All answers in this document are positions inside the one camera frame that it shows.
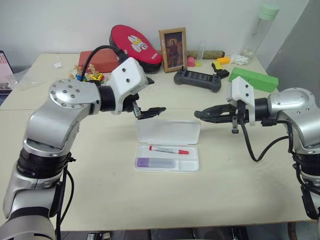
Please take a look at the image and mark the red rectangular box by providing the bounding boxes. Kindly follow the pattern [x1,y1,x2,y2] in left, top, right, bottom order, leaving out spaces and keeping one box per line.
[77,49,121,74]

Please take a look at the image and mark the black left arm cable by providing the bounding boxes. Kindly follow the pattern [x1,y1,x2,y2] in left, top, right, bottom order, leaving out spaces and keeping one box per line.
[55,45,130,240]

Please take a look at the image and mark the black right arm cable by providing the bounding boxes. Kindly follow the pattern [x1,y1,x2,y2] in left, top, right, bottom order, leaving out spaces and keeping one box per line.
[239,119,320,221]

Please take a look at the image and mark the wooden picture frame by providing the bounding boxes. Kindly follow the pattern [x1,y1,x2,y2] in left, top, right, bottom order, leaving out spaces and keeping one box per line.
[158,26,188,74]

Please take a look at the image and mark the grey white object under table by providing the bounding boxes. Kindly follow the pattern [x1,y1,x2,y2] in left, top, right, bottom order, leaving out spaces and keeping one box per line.
[85,231,112,240]

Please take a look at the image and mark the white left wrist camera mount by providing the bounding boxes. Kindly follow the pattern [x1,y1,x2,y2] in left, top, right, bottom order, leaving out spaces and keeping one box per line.
[106,57,149,116]

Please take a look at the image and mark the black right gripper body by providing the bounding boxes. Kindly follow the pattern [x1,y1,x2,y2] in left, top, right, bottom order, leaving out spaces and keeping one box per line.
[230,99,251,135]

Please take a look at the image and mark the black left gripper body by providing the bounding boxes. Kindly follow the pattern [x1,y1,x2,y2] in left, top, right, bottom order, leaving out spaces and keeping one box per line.
[121,93,145,120]

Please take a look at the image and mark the brown wooden log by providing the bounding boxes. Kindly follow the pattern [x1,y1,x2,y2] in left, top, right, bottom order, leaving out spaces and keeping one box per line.
[186,49,226,61]

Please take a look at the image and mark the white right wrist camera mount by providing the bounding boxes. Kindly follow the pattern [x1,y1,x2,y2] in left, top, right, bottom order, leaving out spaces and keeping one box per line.
[225,76,257,127]

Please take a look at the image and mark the red black boxing pad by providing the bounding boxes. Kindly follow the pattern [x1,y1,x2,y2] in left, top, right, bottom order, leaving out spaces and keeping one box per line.
[108,24,164,74]

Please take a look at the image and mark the open laptop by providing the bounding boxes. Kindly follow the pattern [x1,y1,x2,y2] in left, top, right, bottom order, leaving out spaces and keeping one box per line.
[0,50,15,107]

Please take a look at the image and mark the brown curved object under table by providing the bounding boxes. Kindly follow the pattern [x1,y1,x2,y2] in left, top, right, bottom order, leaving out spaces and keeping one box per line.
[287,222,300,240]

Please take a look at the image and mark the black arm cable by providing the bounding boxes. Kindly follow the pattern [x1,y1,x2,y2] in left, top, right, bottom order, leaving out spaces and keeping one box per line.
[239,119,320,221]
[55,45,130,240]

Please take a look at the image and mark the colourful wooden stacking toy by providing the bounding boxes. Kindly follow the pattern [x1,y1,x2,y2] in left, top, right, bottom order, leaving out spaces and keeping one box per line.
[67,63,106,85]

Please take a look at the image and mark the red white marker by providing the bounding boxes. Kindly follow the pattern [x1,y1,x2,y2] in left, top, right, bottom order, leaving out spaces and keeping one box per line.
[148,144,190,156]

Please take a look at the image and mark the dark grey game controller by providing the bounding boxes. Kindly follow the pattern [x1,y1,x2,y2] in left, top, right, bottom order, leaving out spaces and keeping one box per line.
[173,65,223,94]

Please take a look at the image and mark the white plastic pencil case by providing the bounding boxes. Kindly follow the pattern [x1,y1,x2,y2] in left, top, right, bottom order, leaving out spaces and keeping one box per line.
[134,118,202,174]

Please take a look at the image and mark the clear plastic tube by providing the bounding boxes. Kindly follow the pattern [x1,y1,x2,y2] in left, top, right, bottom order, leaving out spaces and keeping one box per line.
[196,43,206,62]

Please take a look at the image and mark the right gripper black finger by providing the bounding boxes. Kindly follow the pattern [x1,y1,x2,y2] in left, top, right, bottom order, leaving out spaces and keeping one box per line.
[202,104,236,115]
[194,110,236,124]

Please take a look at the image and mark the purple highlighter marker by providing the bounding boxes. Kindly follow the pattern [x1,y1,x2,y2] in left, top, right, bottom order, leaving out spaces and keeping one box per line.
[135,157,179,169]

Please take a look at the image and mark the clear bottle green lid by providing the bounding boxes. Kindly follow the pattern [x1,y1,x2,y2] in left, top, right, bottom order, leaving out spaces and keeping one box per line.
[240,2,281,57]

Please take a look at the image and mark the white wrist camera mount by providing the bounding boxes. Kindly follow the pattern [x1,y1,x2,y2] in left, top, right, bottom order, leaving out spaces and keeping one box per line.
[106,57,149,116]
[225,76,257,127]

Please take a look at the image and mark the clear plastic bag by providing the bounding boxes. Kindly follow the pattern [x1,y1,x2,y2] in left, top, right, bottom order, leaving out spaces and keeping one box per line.
[4,55,76,91]

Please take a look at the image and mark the white crumpled cloth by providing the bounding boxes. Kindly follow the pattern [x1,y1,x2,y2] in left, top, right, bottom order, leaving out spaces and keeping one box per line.
[229,53,251,66]

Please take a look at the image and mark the green rectangular block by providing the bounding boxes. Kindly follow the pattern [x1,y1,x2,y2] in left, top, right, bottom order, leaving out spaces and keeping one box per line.
[228,66,280,93]

